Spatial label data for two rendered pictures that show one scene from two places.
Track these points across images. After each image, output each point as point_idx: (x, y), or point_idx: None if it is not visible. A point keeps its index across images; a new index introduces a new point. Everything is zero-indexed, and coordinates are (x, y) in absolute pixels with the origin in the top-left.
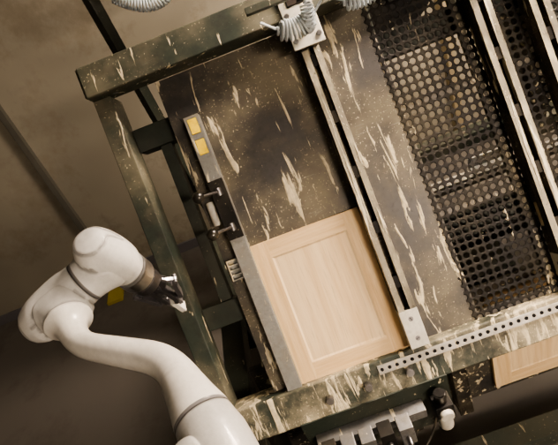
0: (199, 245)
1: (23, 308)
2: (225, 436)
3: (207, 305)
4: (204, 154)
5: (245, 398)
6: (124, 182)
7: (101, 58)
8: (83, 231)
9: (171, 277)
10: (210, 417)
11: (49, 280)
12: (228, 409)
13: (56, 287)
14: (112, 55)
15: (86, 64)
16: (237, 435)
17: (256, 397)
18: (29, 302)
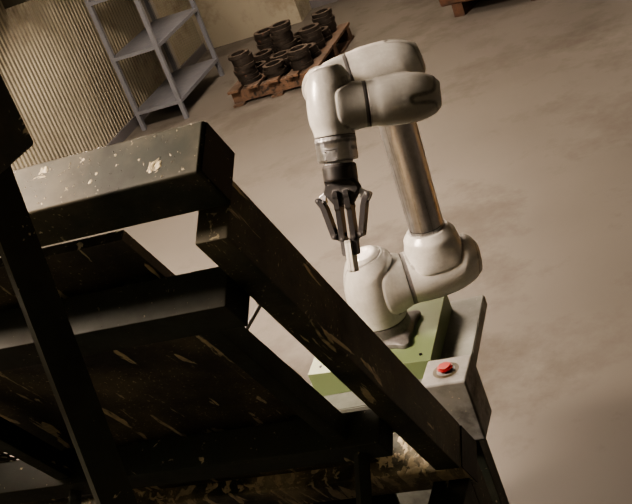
0: (305, 381)
1: (420, 72)
2: (308, 71)
3: (371, 426)
4: None
5: (421, 462)
6: (305, 258)
7: (154, 133)
8: (323, 66)
9: (319, 197)
10: (310, 71)
11: (386, 77)
12: (303, 82)
13: (379, 75)
14: (136, 138)
15: (181, 126)
16: (304, 76)
17: (405, 453)
18: (411, 72)
